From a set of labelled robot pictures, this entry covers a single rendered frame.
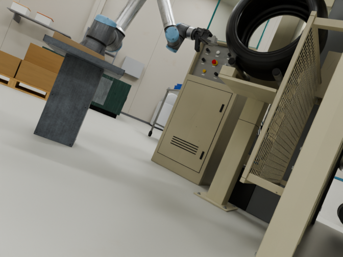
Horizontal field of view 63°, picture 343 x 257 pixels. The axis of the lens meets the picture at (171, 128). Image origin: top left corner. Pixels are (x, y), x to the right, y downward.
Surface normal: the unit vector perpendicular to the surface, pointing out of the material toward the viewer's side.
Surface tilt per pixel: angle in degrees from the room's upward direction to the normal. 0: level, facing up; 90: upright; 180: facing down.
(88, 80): 90
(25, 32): 90
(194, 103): 90
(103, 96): 90
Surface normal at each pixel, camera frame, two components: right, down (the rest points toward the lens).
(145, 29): 0.24, 0.12
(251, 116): -0.48, -0.18
